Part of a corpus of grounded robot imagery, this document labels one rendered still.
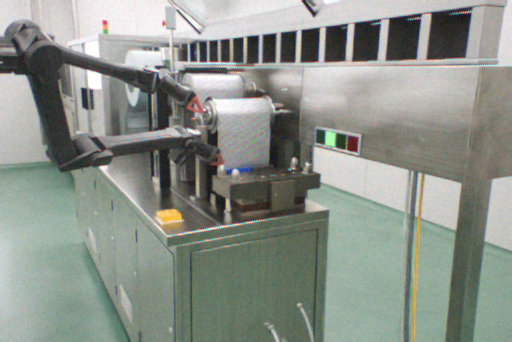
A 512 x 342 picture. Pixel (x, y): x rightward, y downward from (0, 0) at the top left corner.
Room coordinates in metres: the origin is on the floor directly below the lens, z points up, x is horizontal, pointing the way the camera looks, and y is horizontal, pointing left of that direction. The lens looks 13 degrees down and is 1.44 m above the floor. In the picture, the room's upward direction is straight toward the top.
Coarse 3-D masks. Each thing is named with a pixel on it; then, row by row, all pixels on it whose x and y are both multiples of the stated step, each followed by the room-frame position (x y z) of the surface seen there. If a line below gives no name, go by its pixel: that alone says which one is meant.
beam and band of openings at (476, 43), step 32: (352, 0) 1.59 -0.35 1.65; (384, 0) 1.46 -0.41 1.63; (416, 0) 1.36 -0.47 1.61; (448, 0) 1.26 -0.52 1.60; (480, 0) 1.18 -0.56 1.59; (192, 32) 2.87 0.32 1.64; (224, 32) 2.47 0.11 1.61; (256, 32) 2.16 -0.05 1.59; (288, 32) 1.96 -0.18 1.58; (320, 32) 1.74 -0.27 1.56; (352, 32) 1.59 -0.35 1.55; (384, 32) 1.46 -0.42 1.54; (416, 32) 1.44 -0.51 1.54; (448, 32) 1.34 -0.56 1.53; (480, 32) 1.18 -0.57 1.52; (256, 64) 2.16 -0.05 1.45; (288, 64) 1.92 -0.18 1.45; (320, 64) 1.73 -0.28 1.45; (352, 64) 1.57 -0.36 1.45; (384, 64) 1.44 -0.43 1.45; (416, 64) 1.34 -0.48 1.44; (448, 64) 1.24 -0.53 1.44; (480, 64) 1.18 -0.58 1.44
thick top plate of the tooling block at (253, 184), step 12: (276, 168) 1.83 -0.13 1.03; (288, 168) 1.83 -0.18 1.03; (300, 168) 1.83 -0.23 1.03; (216, 180) 1.66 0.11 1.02; (228, 180) 1.62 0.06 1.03; (252, 180) 1.62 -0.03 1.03; (264, 180) 1.63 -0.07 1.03; (276, 180) 1.65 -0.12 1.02; (300, 180) 1.70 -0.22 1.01; (312, 180) 1.73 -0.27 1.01; (216, 192) 1.66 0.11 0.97; (228, 192) 1.57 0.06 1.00; (240, 192) 1.58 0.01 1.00; (252, 192) 1.60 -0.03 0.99; (264, 192) 1.63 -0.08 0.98
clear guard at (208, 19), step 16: (176, 0) 2.65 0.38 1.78; (192, 0) 2.51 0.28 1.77; (208, 0) 2.39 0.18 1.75; (224, 0) 2.27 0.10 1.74; (240, 0) 2.17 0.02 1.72; (256, 0) 2.07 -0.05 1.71; (272, 0) 1.99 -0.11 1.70; (288, 0) 1.91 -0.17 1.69; (208, 16) 2.59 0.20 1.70; (224, 16) 2.45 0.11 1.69; (240, 16) 2.33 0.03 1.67
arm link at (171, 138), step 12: (156, 132) 1.51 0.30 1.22; (168, 132) 1.54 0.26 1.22; (180, 132) 1.59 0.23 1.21; (96, 144) 1.34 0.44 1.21; (108, 144) 1.33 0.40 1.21; (120, 144) 1.36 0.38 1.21; (132, 144) 1.40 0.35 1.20; (144, 144) 1.44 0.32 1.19; (156, 144) 1.48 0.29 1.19; (168, 144) 1.53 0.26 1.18; (180, 144) 1.56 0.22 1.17; (96, 156) 1.27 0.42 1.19; (108, 156) 1.30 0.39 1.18
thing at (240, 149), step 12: (228, 132) 1.77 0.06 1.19; (240, 132) 1.79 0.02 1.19; (252, 132) 1.82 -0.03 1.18; (264, 132) 1.84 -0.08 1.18; (228, 144) 1.77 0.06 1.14; (240, 144) 1.79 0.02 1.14; (252, 144) 1.82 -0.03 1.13; (264, 144) 1.85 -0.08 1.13; (228, 156) 1.77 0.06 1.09; (240, 156) 1.80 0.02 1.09; (252, 156) 1.82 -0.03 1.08; (264, 156) 1.85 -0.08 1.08; (228, 168) 1.77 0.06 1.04; (240, 168) 1.80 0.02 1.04
